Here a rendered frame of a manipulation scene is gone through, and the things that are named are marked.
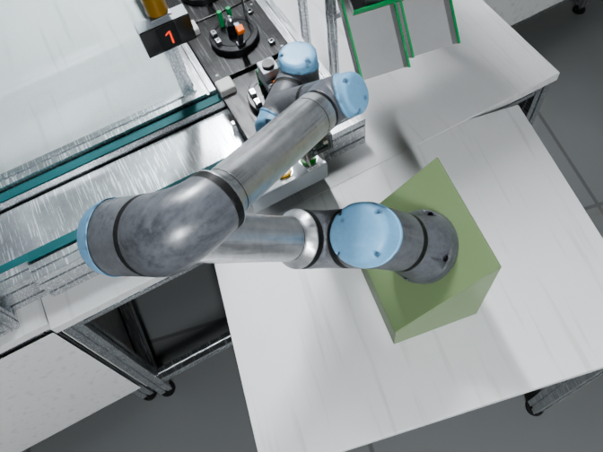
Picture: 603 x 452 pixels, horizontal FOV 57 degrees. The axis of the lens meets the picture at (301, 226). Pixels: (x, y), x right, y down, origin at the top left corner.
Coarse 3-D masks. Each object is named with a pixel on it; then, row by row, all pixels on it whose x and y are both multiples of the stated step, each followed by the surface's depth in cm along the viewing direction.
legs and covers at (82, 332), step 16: (528, 96) 161; (544, 96) 165; (528, 112) 168; (128, 304) 209; (96, 320) 174; (112, 320) 193; (128, 320) 206; (80, 336) 145; (96, 336) 149; (112, 336) 162; (224, 336) 200; (96, 352) 157; (112, 352) 161; (128, 352) 172; (144, 352) 200; (192, 352) 198; (208, 352) 198; (128, 368) 174; (144, 368) 181; (160, 368) 197; (176, 368) 196; (144, 384) 193; (160, 384) 198
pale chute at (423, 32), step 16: (416, 0) 143; (432, 0) 144; (448, 0) 141; (400, 16) 142; (416, 16) 144; (432, 16) 145; (448, 16) 144; (416, 32) 145; (432, 32) 146; (448, 32) 146; (416, 48) 146; (432, 48) 147
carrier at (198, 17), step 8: (168, 0) 169; (176, 0) 169; (184, 0) 167; (192, 0) 165; (200, 0) 165; (208, 0) 166; (216, 0) 167; (224, 0) 167; (232, 0) 166; (248, 0) 166; (192, 8) 166; (200, 8) 166; (208, 8) 166; (216, 8) 165; (224, 8) 165; (192, 16) 165; (200, 16) 164; (208, 16) 164
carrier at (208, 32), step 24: (240, 0) 153; (192, 24) 160; (216, 24) 159; (264, 24) 160; (192, 48) 158; (216, 48) 155; (240, 48) 154; (264, 48) 156; (216, 72) 153; (240, 72) 153
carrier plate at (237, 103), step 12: (276, 60) 153; (252, 72) 152; (240, 84) 150; (228, 96) 149; (240, 96) 148; (228, 108) 147; (240, 108) 146; (240, 120) 144; (252, 120) 144; (252, 132) 142
